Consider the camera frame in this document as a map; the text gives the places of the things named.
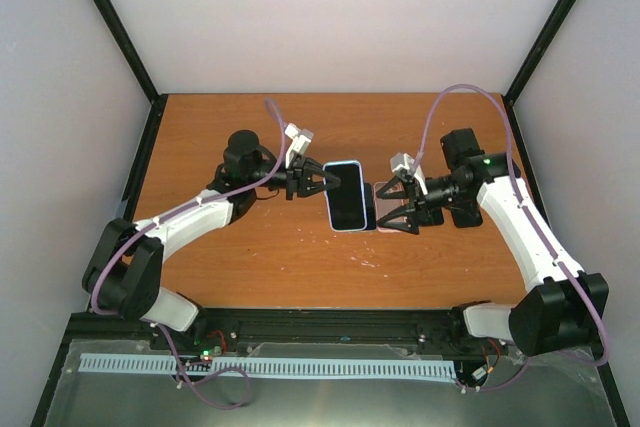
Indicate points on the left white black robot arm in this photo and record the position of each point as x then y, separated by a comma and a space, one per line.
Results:
123, 277

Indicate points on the left black frame post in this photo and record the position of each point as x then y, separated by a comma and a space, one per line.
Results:
126, 46

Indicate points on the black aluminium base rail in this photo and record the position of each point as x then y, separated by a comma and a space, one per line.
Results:
330, 329

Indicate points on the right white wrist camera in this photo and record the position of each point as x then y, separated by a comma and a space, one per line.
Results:
405, 167

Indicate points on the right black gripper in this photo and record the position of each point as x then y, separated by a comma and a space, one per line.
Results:
416, 200

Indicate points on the metal base plate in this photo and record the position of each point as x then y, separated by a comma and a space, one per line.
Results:
546, 392

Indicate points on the blue edged smartphone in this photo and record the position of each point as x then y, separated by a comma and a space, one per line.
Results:
346, 202

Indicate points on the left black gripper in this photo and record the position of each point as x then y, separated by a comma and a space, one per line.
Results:
298, 179

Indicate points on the black phone case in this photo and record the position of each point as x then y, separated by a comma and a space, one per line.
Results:
465, 213

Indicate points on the light blue slotted cable duct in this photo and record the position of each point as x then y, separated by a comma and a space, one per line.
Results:
273, 368

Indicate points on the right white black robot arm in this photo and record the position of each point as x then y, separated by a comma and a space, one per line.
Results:
563, 304

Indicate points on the black smartphone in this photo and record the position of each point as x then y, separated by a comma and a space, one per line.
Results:
433, 217

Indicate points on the pink phone case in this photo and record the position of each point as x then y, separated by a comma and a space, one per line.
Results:
384, 207

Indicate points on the right black frame post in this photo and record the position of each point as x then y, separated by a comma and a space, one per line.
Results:
543, 41

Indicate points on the black frame post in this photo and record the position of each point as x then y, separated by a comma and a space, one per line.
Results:
543, 41
126, 46

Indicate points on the silver edged smartphone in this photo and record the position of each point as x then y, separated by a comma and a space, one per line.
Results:
370, 209

